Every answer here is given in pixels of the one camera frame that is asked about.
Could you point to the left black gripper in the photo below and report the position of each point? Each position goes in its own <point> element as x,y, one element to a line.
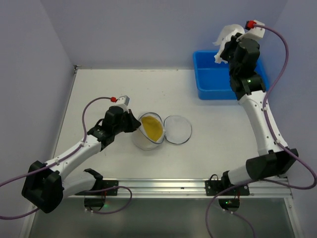
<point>128,121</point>

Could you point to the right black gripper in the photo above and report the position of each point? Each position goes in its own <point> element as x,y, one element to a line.
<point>227,49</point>

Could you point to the white bra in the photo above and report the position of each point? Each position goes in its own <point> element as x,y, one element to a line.
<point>225,36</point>

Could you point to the white mesh laundry bag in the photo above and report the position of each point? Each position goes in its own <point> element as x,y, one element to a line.
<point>177,130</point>

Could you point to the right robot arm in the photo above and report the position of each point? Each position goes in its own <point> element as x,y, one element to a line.
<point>272,160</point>

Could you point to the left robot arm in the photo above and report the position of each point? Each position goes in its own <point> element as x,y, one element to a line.
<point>49,183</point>

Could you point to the yellow garment in bag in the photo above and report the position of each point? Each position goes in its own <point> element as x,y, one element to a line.
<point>152,128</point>

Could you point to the blue plastic bin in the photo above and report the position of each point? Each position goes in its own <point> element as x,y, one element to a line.
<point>212,79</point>

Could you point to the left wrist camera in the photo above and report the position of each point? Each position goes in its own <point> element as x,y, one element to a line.
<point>123,102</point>

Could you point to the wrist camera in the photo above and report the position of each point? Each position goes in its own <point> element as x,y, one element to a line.
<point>123,102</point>
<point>255,30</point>

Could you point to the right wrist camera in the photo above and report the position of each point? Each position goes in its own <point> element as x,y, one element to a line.
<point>255,30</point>

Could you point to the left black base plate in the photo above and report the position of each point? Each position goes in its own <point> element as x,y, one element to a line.
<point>107,185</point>

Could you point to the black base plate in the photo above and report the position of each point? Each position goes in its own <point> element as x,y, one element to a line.
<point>222,186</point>
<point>107,185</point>

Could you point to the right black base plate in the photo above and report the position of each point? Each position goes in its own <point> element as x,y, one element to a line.
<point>222,186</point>

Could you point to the aluminium mounting rail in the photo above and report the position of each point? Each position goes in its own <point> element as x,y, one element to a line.
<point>168,188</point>

